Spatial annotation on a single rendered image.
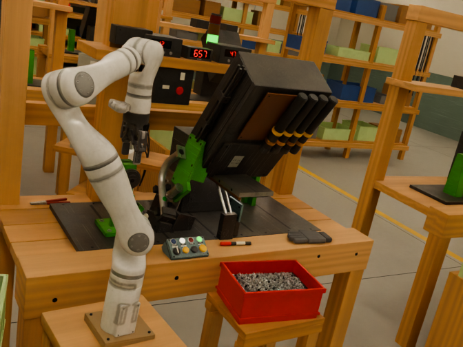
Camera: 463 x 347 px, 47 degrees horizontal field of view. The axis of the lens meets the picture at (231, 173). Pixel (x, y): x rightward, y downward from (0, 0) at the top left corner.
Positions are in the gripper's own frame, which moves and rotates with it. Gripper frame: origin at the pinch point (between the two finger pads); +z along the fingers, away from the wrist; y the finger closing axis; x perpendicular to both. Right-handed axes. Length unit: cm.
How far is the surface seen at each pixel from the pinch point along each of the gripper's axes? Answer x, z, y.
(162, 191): -31, 26, 38
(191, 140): -40, 5, 36
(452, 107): -960, 64, 560
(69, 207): -1, 40, 56
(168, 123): -48, 8, 74
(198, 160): -39.9, 9.9, 27.9
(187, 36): -382, 11, 710
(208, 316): -36, 58, -5
